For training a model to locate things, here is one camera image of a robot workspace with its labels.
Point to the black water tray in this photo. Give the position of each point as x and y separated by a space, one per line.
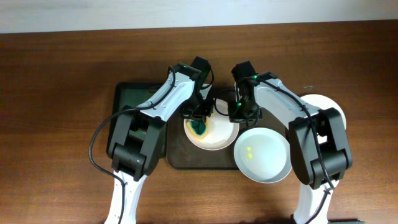
133 94

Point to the green and yellow sponge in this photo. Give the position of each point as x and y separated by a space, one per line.
197 129

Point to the light blue plate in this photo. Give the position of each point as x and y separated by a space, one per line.
263 155

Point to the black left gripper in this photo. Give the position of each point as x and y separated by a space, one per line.
189 112

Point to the white plate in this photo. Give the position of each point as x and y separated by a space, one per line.
324 102

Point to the brown serving tray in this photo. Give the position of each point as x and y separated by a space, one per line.
182 154

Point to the pink plate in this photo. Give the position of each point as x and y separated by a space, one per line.
219 133

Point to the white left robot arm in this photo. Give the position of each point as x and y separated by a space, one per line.
132 159

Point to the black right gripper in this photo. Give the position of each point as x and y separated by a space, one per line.
234 117

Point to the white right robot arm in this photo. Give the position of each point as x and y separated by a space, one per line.
319 148

